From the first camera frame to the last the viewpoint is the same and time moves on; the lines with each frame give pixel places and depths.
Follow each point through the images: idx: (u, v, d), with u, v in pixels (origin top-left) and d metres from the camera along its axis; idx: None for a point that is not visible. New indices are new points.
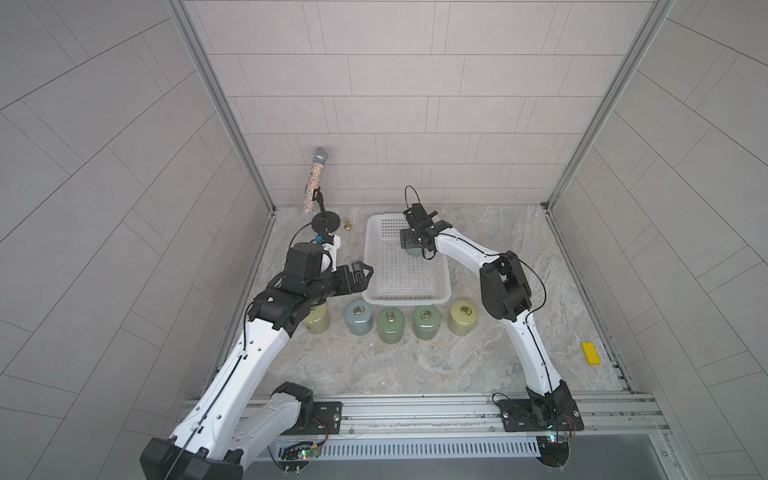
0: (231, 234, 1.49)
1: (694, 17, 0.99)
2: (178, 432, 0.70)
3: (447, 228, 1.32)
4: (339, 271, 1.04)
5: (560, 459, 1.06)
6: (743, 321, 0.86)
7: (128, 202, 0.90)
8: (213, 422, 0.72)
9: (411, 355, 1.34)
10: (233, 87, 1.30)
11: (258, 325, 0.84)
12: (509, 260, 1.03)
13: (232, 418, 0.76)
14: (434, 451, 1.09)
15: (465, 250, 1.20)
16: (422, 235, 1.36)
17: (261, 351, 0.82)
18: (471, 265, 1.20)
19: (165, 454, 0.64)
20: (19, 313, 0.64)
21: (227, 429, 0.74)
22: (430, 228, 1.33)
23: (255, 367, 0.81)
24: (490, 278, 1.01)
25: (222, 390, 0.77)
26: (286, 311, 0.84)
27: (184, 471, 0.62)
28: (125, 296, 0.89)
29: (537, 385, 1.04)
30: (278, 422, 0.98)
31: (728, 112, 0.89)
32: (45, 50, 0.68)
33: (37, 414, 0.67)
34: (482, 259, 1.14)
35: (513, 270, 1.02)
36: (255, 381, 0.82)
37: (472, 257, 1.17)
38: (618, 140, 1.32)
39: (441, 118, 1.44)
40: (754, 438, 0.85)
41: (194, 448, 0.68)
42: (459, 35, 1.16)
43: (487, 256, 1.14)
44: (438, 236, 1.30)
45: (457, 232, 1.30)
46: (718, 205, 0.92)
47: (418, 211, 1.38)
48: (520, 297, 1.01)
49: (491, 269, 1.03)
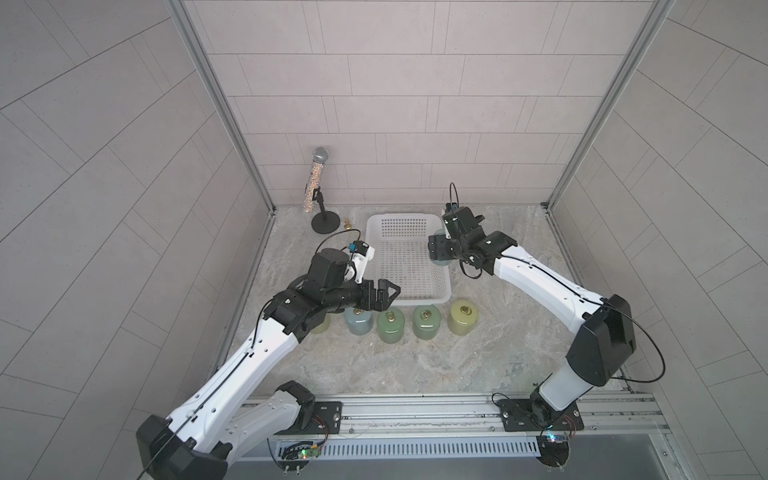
0: (231, 234, 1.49)
1: (694, 17, 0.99)
2: (174, 415, 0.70)
3: (509, 246, 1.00)
4: (364, 285, 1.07)
5: (560, 459, 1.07)
6: (743, 321, 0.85)
7: (128, 201, 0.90)
8: (207, 415, 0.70)
9: (410, 355, 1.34)
10: (233, 87, 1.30)
11: (270, 325, 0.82)
12: (615, 308, 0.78)
13: (228, 413, 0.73)
14: (434, 451, 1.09)
15: (548, 288, 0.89)
16: (474, 252, 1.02)
17: (267, 351, 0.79)
18: (556, 309, 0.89)
19: (156, 435, 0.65)
20: (20, 312, 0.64)
21: (221, 424, 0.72)
22: (486, 244, 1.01)
23: (259, 366, 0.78)
24: (598, 338, 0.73)
25: (223, 383, 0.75)
26: (300, 316, 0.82)
27: (169, 458, 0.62)
28: (125, 296, 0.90)
29: (544, 392, 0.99)
30: (276, 420, 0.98)
31: (728, 111, 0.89)
32: (45, 50, 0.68)
33: (38, 414, 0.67)
34: (581, 308, 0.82)
35: (620, 322, 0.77)
36: (257, 381, 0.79)
37: (561, 300, 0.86)
38: (618, 140, 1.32)
39: (441, 118, 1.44)
40: (753, 438, 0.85)
41: (184, 437, 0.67)
42: (459, 34, 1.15)
43: (587, 302, 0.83)
44: (498, 258, 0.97)
45: (530, 257, 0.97)
46: (719, 205, 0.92)
47: (466, 218, 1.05)
48: (622, 357, 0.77)
49: (592, 319, 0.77)
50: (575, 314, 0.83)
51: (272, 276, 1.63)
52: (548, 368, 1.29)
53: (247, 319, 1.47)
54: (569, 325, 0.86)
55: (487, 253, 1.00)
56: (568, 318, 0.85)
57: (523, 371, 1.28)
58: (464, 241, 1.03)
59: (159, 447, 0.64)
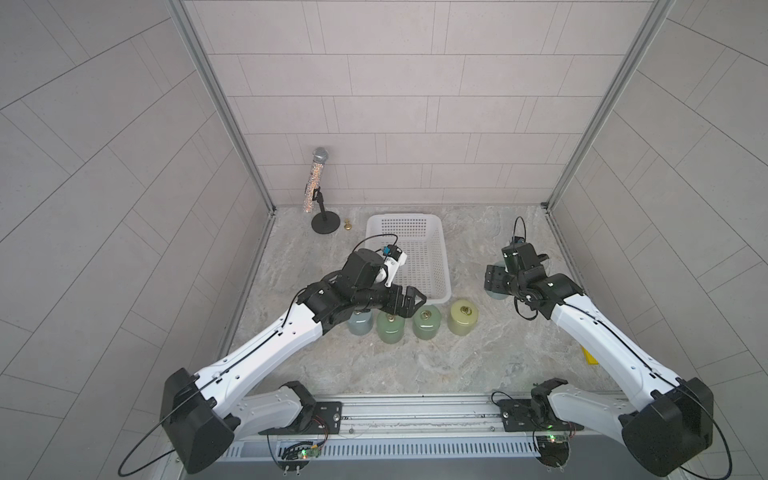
0: (231, 234, 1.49)
1: (694, 17, 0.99)
2: (202, 373, 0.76)
3: (573, 294, 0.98)
4: (391, 290, 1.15)
5: (560, 459, 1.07)
6: (743, 321, 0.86)
7: (128, 201, 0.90)
8: (230, 380, 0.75)
9: (410, 355, 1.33)
10: (233, 86, 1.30)
11: (302, 309, 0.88)
12: (691, 394, 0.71)
13: (246, 385, 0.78)
14: (434, 451, 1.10)
15: (614, 353, 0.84)
16: (532, 291, 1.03)
17: (294, 334, 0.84)
18: (620, 377, 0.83)
19: (183, 388, 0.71)
20: (19, 312, 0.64)
21: (238, 393, 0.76)
22: (546, 285, 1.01)
23: (285, 346, 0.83)
24: (669, 423, 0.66)
25: (249, 354, 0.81)
26: (328, 309, 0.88)
27: (190, 413, 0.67)
28: (125, 296, 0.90)
29: (552, 398, 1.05)
30: (280, 413, 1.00)
31: (728, 112, 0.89)
32: (45, 50, 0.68)
33: (38, 414, 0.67)
34: (650, 384, 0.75)
35: (697, 411, 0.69)
36: (278, 360, 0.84)
37: (627, 369, 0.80)
38: (618, 140, 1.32)
39: (441, 118, 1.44)
40: (754, 438, 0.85)
41: (207, 397, 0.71)
42: (458, 34, 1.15)
43: (659, 380, 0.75)
44: (558, 304, 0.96)
45: (598, 314, 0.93)
46: (719, 205, 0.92)
47: (527, 255, 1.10)
48: (693, 450, 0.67)
49: (661, 399, 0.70)
50: (642, 388, 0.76)
51: (272, 276, 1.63)
52: (548, 368, 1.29)
53: (247, 319, 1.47)
54: (632, 398, 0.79)
55: (547, 295, 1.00)
56: (633, 391, 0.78)
57: (523, 371, 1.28)
58: (523, 278, 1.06)
59: (182, 400, 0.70)
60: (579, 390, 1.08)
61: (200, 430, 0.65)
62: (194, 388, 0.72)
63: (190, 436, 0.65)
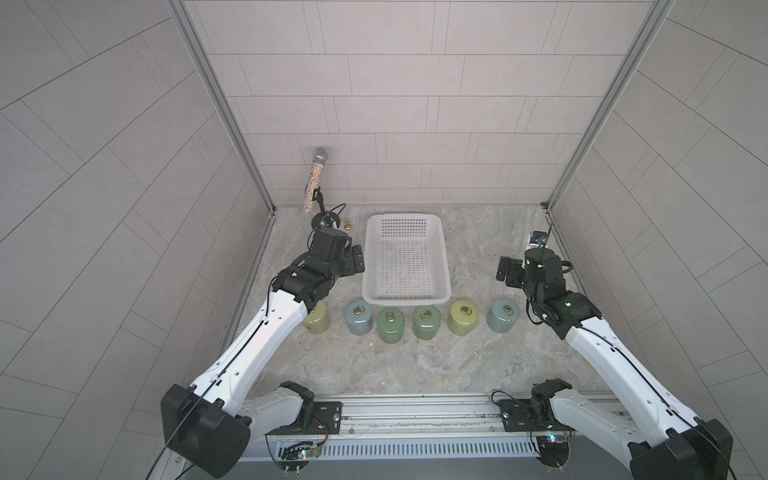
0: (231, 234, 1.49)
1: (694, 17, 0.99)
2: (198, 382, 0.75)
3: (590, 316, 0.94)
4: None
5: (560, 459, 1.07)
6: (743, 320, 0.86)
7: (128, 202, 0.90)
8: (231, 378, 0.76)
9: (410, 355, 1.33)
10: (233, 87, 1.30)
11: (281, 295, 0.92)
12: (711, 436, 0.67)
13: (248, 379, 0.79)
14: (434, 451, 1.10)
15: (629, 383, 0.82)
16: (547, 309, 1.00)
17: (281, 318, 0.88)
18: (633, 409, 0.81)
19: (183, 401, 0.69)
20: (20, 312, 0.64)
21: (242, 388, 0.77)
22: (563, 305, 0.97)
23: (275, 332, 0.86)
24: (681, 463, 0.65)
25: (241, 350, 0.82)
26: (308, 286, 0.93)
27: (200, 421, 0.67)
28: (125, 296, 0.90)
29: (555, 402, 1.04)
30: (283, 411, 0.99)
31: (728, 112, 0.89)
32: (44, 49, 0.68)
33: (37, 415, 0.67)
34: (666, 422, 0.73)
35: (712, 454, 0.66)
36: (272, 348, 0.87)
37: (643, 403, 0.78)
38: (618, 140, 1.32)
39: (442, 118, 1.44)
40: (755, 440, 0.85)
41: (211, 399, 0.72)
42: (458, 35, 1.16)
43: (675, 417, 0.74)
44: (575, 326, 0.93)
45: (615, 340, 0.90)
46: (718, 204, 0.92)
47: (553, 270, 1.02)
48: None
49: (674, 438, 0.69)
50: (658, 425, 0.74)
51: (272, 276, 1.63)
52: (548, 368, 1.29)
53: (247, 319, 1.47)
54: (643, 432, 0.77)
55: (563, 316, 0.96)
56: (646, 425, 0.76)
57: (523, 371, 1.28)
58: (540, 294, 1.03)
59: (187, 411, 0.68)
60: (578, 393, 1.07)
61: (218, 432, 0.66)
62: (197, 397, 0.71)
63: (209, 436, 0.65)
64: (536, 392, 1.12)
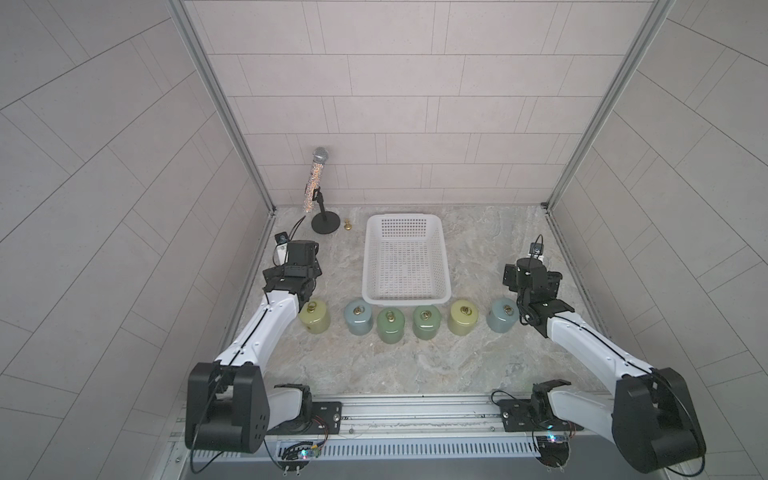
0: (231, 234, 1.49)
1: (694, 17, 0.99)
2: (222, 356, 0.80)
3: (565, 310, 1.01)
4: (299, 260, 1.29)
5: (560, 459, 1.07)
6: (743, 320, 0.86)
7: (128, 202, 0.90)
8: (253, 349, 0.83)
9: (411, 355, 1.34)
10: (233, 87, 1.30)
11: (277, 295, 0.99)
12: (666, 382, 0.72)
13: (265, 350, 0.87)
14: (434, 451, 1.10)
15: (593, 349, 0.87)
16: (531, 311, 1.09)
17: (283, 304, 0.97)
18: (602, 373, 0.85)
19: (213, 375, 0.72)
20: (20, 312, 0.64)
21: (263, 356, 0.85)
22: (544, 307, 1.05)
23: (280, 315, 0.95)
24: (635, 399, 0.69)
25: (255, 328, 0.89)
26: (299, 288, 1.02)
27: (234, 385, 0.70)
28: (125, 296, 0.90)
29: (553, 396, 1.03)
30: (286, 405, 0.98)
31: (728, 112, 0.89)
32: (43, 49, 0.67)
33: (37, 415, 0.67)
34: (622, 371, 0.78)
35: (672, 400, 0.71)
36: (279, 328, 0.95)
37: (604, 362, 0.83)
38: (618, 140, 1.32)
39: (442, 118, 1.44)
40: (755, 440, 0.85)
41: (241, 363, 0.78)
42: (459, 35, 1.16)
43: (631, 367, 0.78)
44: (550, 316, 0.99)
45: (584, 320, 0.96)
46: (718, 205, 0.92)
47: (539, 276, 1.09)
48: (685, 449, 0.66)
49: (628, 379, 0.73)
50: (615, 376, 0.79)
51: None
52: (548, 368, 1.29)
53: (247, 319, 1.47)
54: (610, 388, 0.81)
55: (541, 317, 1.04)
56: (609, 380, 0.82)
57: (523, 371, 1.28)
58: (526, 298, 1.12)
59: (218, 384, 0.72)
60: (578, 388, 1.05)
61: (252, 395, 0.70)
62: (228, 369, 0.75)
63: (244, 399, 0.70)
64: (537, 389, 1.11)
